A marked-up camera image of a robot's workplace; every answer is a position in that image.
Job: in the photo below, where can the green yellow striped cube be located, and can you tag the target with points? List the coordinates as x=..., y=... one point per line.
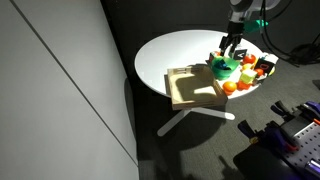
x=248, y=76

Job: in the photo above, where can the white picture cube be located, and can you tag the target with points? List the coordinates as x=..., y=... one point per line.
x=271, y=57

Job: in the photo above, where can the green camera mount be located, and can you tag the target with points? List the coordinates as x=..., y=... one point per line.
x=256, y=25

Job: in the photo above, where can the black robot stand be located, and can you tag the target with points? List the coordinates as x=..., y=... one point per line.
x=260, y=165

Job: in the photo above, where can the small red tomato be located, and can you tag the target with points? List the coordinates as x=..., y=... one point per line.
x=259, y=72

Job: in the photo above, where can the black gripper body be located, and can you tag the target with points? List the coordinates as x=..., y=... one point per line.
x=236, y=29

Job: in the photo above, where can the wooden tray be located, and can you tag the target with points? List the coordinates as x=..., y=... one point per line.
x=193, y=88

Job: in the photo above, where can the white table leg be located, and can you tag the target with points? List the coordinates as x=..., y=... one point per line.
x=213, y=113

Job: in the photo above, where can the small flat red block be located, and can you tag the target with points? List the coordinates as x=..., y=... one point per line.
x=243, y=86

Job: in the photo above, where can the red apple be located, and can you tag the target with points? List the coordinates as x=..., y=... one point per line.
x=249, y=59

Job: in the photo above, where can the black white grey cube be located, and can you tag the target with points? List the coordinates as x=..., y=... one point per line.
x=262, y=79

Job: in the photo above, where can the perforated metal board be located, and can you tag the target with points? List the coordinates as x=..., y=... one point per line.
x=306, y=143

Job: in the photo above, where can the yellow banana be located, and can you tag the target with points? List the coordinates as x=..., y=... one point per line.
x=272, y=70

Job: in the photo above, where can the small red white toy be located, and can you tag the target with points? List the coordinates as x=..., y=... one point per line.
x=214, y=55

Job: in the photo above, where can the green bowl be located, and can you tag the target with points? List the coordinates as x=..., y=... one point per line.
x=223, y=74

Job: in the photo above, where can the yellow lemon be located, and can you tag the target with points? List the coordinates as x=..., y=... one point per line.
x=246, y=67

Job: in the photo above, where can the orange fruit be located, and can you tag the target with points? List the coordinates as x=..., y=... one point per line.
x=230, y=87

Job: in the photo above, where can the purple orange bar clamp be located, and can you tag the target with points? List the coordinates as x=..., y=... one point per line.
x=273, y=136
x=281, y=109

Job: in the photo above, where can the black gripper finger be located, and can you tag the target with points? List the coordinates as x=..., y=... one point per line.
x=235, y=44
x=223, y=42

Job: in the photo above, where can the blue block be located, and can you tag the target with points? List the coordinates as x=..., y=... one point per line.
x=229, y=64

